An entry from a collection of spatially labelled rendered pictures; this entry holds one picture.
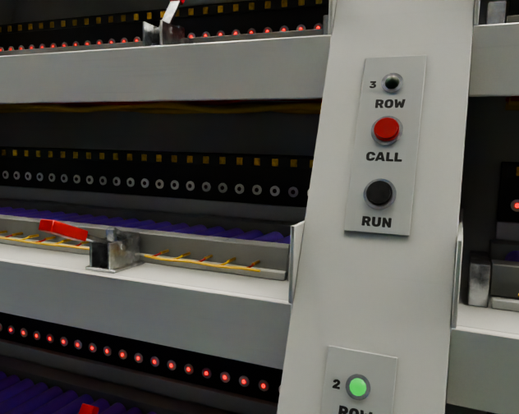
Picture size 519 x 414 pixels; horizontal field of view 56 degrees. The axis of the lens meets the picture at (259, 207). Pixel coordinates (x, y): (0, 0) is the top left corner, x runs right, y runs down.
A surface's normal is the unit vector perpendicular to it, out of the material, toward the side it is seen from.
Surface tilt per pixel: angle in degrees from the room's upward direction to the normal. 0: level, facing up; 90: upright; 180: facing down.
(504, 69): 111
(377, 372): 90
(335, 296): 90
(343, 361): 90
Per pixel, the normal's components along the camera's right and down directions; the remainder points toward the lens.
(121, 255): 0.92, 0.07
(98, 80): -0.38, 0.09
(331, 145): -0.35, -0.26
